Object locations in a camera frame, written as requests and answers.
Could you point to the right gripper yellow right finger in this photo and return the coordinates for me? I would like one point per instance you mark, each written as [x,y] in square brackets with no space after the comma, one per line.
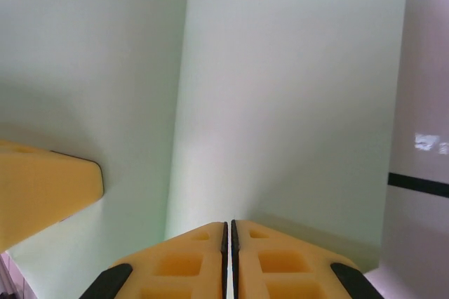
[287,271]

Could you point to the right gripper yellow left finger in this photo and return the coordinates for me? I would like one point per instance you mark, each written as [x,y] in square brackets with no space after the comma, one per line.
[175,271]

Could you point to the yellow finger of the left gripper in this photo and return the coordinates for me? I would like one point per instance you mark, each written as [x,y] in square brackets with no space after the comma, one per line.
[42,190]

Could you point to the light green paper sheet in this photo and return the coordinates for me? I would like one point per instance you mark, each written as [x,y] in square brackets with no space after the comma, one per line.
[280,85]

